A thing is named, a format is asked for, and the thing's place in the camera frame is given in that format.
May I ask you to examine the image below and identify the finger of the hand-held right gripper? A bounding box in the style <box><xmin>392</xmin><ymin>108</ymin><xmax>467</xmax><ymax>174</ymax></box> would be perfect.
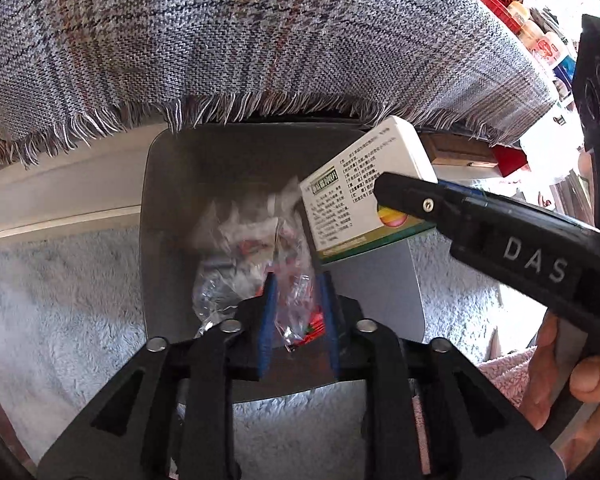
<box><xmin>374</xmin><ymin>172</ymin><xmax>465</xmax><ymax>235</ymax></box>

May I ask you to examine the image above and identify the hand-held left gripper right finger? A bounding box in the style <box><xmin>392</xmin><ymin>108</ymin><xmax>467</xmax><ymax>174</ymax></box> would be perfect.
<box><xmin>317</xmin><ymin>271</ymin><xmax>566</xmax><ymax>480</ymax></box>

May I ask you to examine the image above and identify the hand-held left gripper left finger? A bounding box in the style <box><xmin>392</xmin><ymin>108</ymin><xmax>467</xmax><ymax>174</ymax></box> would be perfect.
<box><xmin>37</xmin><ymin>272</ymin><xmax>280</xmax><ymax>480</ymax></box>

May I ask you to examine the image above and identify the clear red plastic wrapper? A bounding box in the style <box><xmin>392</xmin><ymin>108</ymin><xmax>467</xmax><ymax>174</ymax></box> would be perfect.
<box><xmin>274</xmin><ymin>260</ymin><xmax>327</xmax><ymax>352</ymax></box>

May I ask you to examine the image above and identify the white green medicine box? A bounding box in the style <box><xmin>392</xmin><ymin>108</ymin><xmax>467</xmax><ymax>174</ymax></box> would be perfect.
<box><xmin>299</xmin><ymin>115</ymin><xmax>439</xmax><ymax>265</ymax></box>

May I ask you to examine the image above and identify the grey trash bin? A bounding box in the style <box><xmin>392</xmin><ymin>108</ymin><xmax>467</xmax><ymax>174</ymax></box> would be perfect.
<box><xmin>139</xmin><ymin>121</ymin><xmax>427</xmax><ymax>404</ymax></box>

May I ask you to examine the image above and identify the wooden box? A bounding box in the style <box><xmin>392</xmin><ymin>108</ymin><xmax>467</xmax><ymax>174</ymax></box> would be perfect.
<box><xmin>420</xmin><ymin>132</ymin><xmax>499</xmax><ymax>169</ymax></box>

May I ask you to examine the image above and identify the pile of crumpled wrappers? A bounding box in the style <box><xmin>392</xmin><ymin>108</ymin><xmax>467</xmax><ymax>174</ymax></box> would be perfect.
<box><xmin>190</xmin><ymin>175</ymin><xmax>317</xmax><ymax>338</ymax></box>

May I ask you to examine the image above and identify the red box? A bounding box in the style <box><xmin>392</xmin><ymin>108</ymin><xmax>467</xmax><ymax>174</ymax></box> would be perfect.
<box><xmin>490</xmin><ymin>142</ymin><xmax>532</xmax><ymax>177</ymax></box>

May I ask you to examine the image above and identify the pink fluffy cloth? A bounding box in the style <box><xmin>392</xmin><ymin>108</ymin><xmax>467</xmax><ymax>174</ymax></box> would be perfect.
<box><xmin>479</xmin><ymin>346</ymin><xmax>537</xmax><ymax>407</ymax></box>

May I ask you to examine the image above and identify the blue snack packet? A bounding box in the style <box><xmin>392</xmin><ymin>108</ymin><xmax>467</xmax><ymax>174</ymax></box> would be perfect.
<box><xmin>552</xmin><ymin>55</ymin><xmax>577</xmax><ymax>87</ymax></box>

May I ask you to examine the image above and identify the white bottle red label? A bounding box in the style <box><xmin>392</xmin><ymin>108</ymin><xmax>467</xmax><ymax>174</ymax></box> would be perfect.
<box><xmin>535</xmin><ymin>34</ymin><xmax>569</xmax><ymax>67</ymax></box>
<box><xmin>521</xmin><ymin>20</ymin><xmax>547</xmax><ymax>52</ymax></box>

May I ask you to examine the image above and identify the grey plaid tablecloth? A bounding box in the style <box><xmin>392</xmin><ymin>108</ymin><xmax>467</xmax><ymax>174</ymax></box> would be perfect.
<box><xmin>0</xmin><ymin>0</ymin><xmax>559</xmax><ymax>175</ymax></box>

